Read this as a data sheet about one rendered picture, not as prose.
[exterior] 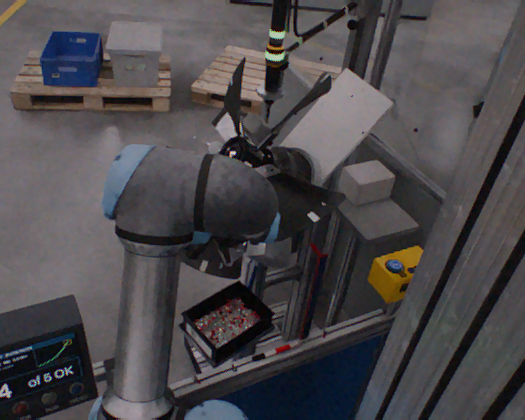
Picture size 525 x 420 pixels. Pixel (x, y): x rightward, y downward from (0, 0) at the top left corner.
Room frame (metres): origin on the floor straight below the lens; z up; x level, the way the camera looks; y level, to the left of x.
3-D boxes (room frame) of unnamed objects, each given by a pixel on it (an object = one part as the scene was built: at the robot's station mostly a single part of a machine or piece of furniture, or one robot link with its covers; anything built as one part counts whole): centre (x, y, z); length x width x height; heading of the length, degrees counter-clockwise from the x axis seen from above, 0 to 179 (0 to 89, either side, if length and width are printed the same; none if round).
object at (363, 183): (1.67, -0.39, 0.92); 0.17 x 0.16 x 0.11; 121
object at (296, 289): (1.50, -0.21, 0.58); 0.09 x 0.05 x 1.15; 31
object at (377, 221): (1.59, -0.40, 0.85); 0.36 x 0.24 x 0.03; 31
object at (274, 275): (1.44, -0.11, 0.56); 0.19 x 0.04 x 0.04; 121
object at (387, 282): (1.05, -0.43, 1.02); 0.16 x 0.10 x 0.11; 121
